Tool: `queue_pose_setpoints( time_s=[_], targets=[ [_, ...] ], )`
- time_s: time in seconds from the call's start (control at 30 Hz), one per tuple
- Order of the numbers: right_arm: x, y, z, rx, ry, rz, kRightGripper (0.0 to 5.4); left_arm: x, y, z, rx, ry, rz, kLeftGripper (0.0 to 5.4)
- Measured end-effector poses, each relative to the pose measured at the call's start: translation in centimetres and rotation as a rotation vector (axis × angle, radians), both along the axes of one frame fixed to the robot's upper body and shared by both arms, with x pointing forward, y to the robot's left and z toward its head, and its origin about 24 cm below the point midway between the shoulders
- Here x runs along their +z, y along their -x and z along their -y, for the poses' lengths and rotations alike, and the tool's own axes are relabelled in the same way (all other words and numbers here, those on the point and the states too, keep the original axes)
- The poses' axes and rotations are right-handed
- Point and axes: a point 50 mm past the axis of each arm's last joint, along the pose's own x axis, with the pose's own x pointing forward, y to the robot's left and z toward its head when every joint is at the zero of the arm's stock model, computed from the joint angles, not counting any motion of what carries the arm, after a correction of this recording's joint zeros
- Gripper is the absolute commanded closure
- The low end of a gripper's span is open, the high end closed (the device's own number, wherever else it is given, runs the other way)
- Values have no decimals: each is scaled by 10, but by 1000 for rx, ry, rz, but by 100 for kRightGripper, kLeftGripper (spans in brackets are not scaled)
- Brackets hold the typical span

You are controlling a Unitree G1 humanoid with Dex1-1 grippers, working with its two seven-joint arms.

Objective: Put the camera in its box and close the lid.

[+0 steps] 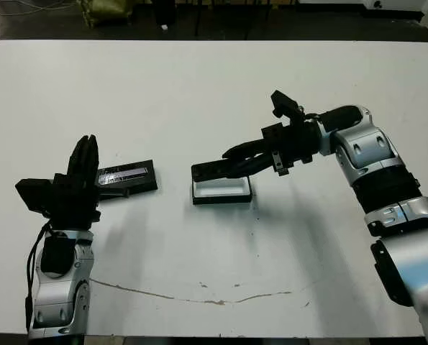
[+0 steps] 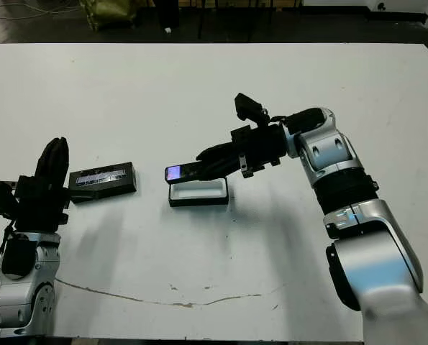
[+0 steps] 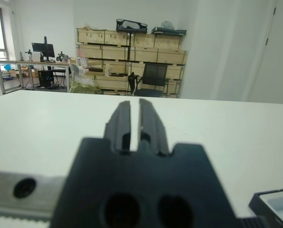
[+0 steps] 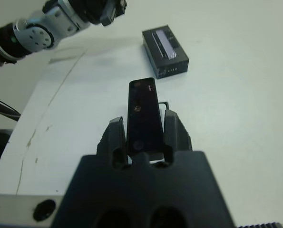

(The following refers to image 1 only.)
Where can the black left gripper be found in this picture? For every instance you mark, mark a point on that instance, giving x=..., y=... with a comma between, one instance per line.
x=73, y=205

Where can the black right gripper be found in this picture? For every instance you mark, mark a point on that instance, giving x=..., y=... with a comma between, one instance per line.
x=296, y=143

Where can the small black camera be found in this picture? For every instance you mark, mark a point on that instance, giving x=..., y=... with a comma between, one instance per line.
x=210, y=170

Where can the black box lid silver print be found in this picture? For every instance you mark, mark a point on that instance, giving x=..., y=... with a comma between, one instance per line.
x=134, y=183

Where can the black box base white lining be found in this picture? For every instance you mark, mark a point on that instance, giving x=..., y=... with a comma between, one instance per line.
x=221, y=199

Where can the thin black furniture leg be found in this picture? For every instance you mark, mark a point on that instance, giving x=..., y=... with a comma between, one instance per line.
x=196, y=18

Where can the yellow-green bag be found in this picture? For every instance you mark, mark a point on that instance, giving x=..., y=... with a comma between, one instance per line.
x=107, y=10

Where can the white appliance with black knob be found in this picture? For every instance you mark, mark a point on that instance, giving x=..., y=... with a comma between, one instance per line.
x=393, y=3

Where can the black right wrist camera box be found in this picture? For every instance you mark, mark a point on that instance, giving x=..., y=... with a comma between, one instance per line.
x=283, y=104

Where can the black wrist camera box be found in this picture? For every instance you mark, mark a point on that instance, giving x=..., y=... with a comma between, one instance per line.
x=283, y=104
x=34, y=194

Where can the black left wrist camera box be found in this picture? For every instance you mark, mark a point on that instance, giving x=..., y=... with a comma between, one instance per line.
x=34, y=194

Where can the wide black post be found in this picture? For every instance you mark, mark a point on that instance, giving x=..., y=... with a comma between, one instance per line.
x=165, y=10

